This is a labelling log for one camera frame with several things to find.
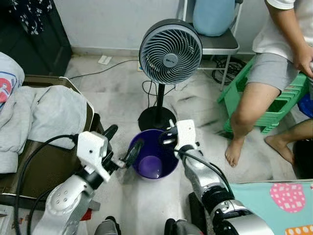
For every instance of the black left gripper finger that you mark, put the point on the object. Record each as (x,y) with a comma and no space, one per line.
(133,154)
(110,134)

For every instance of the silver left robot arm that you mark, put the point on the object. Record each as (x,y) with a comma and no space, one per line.
(63,205)

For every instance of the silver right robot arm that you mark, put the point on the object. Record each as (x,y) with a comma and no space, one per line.
(210,191)

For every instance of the purple plastic bin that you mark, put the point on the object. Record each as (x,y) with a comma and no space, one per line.
(151,164)

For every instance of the red flat object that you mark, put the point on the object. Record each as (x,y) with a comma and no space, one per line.
(87,214)

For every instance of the silver left robot leg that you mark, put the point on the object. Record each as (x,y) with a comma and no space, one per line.
(106,227)

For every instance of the silver robot leg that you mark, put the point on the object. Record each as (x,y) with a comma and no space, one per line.
(106,227)
(183,229)

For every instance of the grey clothes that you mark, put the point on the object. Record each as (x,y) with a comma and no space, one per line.
(44,112)

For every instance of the brown wooden box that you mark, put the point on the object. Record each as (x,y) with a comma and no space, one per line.
(44,171)

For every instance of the white power strip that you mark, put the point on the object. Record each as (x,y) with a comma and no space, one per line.
(104,59)

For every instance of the silver right robot leg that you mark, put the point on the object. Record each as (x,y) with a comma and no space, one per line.
(183,229)

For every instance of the seated person in grey shorts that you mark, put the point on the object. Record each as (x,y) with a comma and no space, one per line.
(254,98)

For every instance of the blue plastic tub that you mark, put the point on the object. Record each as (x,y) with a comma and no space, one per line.
(306,105)

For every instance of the grey folding chair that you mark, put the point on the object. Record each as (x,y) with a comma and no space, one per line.
(220,45)

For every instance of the black cabinet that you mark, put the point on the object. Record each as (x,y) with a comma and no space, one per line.
(44,49)

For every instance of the white garment with red print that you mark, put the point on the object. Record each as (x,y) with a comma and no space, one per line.
(10,73)

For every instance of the green plastic stool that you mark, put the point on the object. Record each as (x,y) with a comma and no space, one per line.
(283,105)

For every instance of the blue cushion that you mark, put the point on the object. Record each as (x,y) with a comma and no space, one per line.
(212,17)

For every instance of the dark floral cloth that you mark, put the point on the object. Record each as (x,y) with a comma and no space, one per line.
(29,14)

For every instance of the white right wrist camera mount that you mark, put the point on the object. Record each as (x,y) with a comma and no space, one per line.
(186,134)

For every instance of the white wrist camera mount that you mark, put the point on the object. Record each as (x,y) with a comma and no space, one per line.
(93,152)
(186,134)

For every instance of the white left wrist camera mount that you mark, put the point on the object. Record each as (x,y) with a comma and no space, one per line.
(93,152)

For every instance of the grey pedestal fan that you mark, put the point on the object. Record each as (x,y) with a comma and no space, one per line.
(171,51)

